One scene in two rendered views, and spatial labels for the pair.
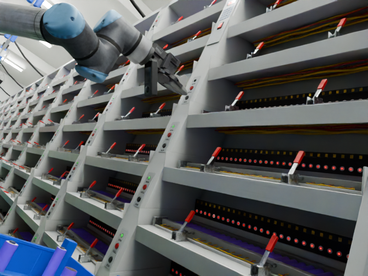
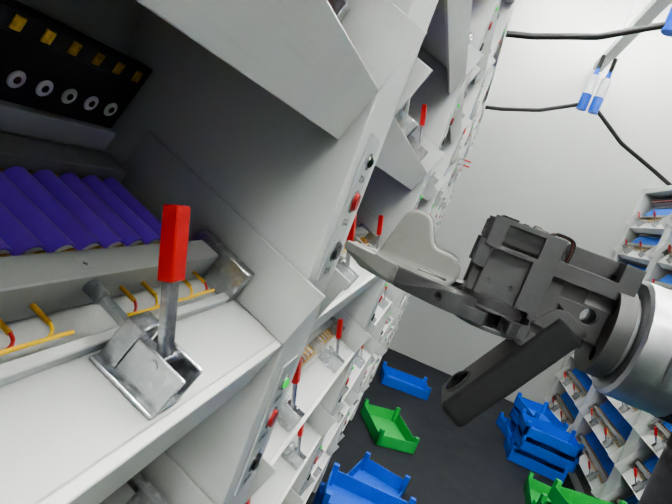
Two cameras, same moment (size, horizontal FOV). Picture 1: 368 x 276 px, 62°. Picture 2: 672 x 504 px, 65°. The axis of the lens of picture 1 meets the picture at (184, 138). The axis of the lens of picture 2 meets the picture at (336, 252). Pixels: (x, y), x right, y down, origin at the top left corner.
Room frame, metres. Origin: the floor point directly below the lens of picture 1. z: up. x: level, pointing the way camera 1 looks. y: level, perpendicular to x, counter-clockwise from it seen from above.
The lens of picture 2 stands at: (1.34, 0.36, 1.08)
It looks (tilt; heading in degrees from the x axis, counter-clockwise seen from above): 8 degrees down; 225
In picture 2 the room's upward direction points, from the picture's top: 21 degrees clockwise
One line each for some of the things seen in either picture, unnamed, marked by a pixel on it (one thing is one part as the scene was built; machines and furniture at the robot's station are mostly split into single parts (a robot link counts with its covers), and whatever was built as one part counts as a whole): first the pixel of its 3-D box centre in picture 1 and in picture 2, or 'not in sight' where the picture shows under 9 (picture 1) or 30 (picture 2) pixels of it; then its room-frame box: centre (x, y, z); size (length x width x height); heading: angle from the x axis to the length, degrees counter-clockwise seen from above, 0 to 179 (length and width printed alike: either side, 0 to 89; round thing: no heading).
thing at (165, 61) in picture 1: (158, 63); (538, 292); (0.94, 0.18, 1.06); 0.12 x 0.08 x 0.09; 124
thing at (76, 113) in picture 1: (70, 137); not in sight; (2.24, 0.75, 0.90); 0.20 x 0.09 x 1.81; 124
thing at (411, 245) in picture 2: (177, 84); (405, 246); (1.01, 0.10, 1.05); 0.09 x 0.03 x 0.06; 124
